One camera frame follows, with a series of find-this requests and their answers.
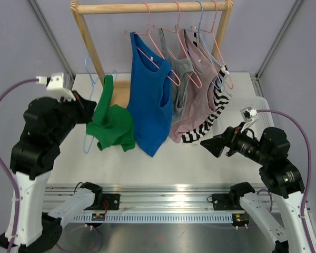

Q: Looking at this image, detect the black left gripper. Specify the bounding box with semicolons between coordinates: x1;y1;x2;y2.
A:
50;89;97;145

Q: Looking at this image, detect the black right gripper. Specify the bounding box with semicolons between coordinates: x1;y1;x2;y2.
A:
201;121;270;164

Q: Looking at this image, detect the light blue wire hanger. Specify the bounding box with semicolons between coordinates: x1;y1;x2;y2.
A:
83;54;118;154

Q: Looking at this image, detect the green tank top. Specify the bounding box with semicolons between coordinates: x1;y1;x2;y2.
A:
86;75;135;152

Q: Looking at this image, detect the blue tank top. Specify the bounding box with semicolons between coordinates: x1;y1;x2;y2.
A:
127;32;173;157

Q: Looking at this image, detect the pink wire hanger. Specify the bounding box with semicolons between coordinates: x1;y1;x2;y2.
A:
134;2;181;87

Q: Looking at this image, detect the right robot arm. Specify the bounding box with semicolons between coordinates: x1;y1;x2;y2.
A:
200;123;316;252

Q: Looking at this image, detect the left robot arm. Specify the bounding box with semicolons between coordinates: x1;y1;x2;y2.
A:
0;91;103;252

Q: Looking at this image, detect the mauve tank top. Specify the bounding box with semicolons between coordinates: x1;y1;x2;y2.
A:
169;29;218;143

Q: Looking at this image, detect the black white striped top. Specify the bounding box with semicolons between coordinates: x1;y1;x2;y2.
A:
181;34;232;145

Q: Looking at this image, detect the pink hanger under striped top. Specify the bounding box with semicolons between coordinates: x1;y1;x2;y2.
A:
191;0;234;90

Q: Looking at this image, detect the grey tank top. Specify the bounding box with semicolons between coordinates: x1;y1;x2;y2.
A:
159;28;193;125

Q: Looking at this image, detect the blue hanger under mauve top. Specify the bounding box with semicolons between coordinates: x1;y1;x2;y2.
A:
186;1;222;90

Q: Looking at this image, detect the pink hanger under grey top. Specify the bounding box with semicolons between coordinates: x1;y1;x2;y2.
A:
153;1;202;89

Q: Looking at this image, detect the white plastic basket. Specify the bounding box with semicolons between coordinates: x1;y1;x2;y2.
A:
213;96;274;139

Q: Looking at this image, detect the wooden clothes rack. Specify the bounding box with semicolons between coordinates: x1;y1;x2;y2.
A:
70;0;234;106

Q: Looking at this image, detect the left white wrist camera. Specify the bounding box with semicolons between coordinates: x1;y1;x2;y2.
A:
36;72;76;101

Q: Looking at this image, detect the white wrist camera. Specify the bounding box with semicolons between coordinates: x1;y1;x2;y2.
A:
240;106;259;131
36;72;76;101

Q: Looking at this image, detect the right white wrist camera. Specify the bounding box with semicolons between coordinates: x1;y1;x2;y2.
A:
240;106;259;131

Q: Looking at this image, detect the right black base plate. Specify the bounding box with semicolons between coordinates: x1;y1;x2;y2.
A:
206;193;243;211

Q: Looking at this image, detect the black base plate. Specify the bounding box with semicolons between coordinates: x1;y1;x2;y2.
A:
206;193;243;211
85;193;121;211

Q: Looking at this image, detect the white slotted cable duct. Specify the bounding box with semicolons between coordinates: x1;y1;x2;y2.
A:
72;212;233;223

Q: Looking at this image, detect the aluminium mounting rail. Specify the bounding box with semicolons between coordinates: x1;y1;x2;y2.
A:
42;183;311;213

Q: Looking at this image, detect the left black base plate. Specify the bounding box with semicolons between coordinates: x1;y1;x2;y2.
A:
85;193;121;211

